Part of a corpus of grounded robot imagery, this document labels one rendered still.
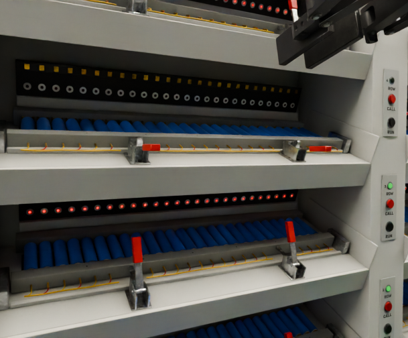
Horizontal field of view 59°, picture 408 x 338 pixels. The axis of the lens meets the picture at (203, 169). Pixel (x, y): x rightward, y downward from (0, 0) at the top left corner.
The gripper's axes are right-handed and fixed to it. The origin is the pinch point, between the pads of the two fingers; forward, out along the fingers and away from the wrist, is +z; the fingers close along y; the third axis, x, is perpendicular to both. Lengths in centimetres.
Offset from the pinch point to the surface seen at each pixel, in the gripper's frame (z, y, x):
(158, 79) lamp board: 32.3, -4.9, 8.8
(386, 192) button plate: 21.6, 34.3, -14.3
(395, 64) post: 16.8, 36.3, 9.1
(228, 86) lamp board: 32.4, 9.2, 8.7
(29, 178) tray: 21.2, -25.5, -9.8
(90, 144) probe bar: 24.8, -18.1, -4.9
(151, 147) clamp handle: 14.6, -12.7, -7.6
